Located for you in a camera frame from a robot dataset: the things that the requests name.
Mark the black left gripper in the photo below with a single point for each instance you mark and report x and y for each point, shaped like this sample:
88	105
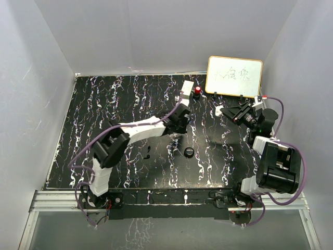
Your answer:
183	129

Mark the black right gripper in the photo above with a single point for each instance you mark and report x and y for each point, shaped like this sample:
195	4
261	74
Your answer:
238	112

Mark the white earbud charging case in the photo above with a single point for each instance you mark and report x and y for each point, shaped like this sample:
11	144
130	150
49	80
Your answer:
218	112

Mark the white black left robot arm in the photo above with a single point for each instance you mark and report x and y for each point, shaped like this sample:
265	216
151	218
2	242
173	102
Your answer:
109	149

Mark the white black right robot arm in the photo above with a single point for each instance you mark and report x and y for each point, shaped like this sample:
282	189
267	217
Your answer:
278	173

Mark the black round earbud case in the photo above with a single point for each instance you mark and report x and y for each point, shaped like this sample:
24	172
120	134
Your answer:
189	152

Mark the green white cardboard box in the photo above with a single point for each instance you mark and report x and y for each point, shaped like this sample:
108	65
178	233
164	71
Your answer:
186	92

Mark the red capped small bottle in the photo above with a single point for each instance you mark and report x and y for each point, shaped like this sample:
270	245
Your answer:
197	92

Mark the yellow framed whiteboard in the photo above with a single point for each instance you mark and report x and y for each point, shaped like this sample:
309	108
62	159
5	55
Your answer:
233	76

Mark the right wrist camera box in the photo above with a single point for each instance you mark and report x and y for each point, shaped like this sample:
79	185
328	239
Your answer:
259	102

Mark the aluminium frame rail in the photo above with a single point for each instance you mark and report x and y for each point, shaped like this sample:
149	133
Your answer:
167	219

